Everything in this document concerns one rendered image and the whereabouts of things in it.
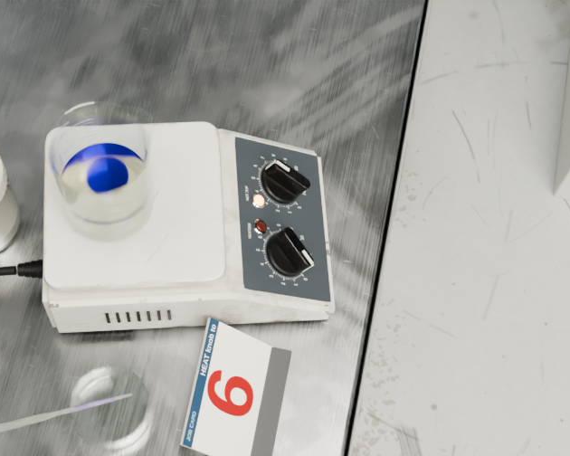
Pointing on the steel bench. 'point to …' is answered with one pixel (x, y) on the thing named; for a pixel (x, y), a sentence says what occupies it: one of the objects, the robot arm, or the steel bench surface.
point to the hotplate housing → (177, 300)
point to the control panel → (246, 186)
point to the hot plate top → (204, 159)
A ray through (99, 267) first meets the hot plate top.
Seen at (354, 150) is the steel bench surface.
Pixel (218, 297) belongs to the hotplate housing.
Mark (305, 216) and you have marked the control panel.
